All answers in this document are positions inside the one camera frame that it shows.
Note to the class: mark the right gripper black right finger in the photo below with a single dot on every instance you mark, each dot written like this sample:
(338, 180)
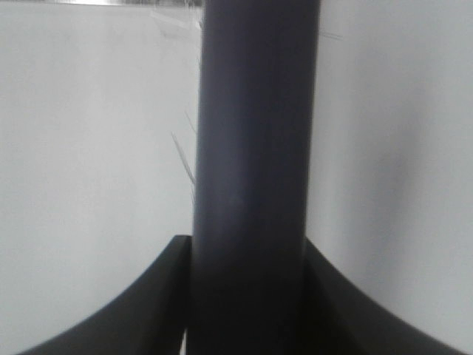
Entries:
(338, 318)

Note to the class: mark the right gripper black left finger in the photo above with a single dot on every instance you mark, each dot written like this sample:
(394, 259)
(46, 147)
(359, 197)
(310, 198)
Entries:
(149, 317)

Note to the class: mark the purple hand brush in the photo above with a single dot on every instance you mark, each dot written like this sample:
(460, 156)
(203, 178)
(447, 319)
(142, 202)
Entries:
(253, 147)

